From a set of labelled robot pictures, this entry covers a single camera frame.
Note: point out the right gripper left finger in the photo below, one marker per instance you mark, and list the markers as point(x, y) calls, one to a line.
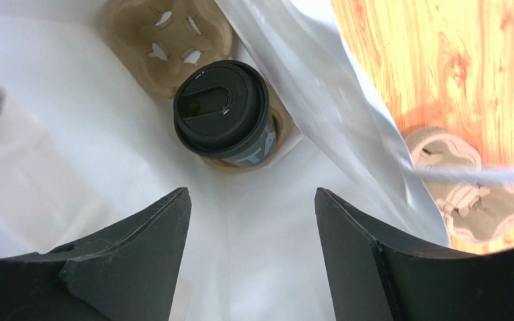
point(126, 271)

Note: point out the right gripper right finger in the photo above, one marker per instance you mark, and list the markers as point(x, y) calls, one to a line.
point(378, 272)

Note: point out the white paper bag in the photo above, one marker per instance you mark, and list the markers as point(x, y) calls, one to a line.
point(83, 146)

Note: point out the single black coffee cup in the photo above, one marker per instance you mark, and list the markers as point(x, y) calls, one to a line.
point(257, 152)

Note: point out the cardboard cup carrier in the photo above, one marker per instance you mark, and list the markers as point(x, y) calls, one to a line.
point(473, 213)
point(162, 43)

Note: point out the black cup lid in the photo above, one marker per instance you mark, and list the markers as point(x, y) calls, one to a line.
point(221, 109)

